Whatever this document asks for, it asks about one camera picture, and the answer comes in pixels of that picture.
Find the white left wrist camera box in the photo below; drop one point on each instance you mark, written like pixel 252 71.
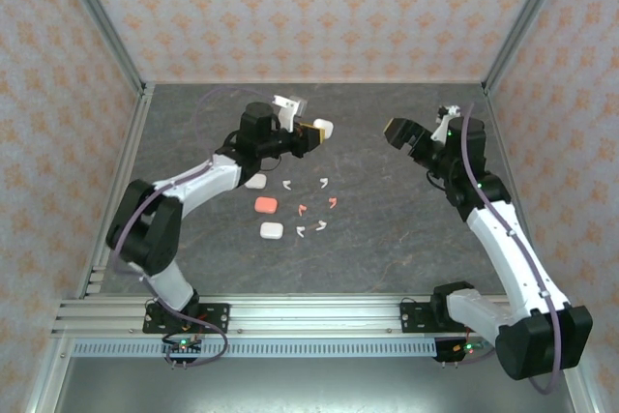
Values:
pixel 287 110

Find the grey metal panel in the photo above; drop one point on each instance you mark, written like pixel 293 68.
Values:
pixel 314 389

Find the white earbud charging case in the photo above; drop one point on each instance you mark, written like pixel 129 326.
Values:
pixel 257 183
pixel 325 128
pixel 271 230

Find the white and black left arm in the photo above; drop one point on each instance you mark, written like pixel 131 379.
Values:
pixel 203 181

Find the pink earbud charging case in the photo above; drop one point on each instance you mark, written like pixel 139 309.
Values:
pixel 266 205

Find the pink earbud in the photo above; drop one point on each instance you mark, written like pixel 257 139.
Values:
pixel 333 202
pixel 302 210

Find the small controller circuit board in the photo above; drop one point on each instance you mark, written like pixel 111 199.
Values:
pixel 184 347
pixel 457 350

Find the aluminium frame bar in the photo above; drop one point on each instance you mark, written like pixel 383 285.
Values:
pixel 48 379
pixel 580 396

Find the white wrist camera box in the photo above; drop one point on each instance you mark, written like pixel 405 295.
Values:
pixel 287 110
pixel 444 125

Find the white earbud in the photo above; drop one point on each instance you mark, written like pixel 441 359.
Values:
pixel 287 185
pixel 300 232
pixel 324 184
pixel 321 226

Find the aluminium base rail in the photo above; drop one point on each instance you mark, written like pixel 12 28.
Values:
pixel 314 318

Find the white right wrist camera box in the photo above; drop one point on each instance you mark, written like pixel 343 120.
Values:
pixel 444 125

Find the aluminium corner post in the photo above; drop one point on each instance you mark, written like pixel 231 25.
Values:
pixel 106 26
pixel 524 21

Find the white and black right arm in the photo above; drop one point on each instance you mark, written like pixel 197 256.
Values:
pixel 512 248

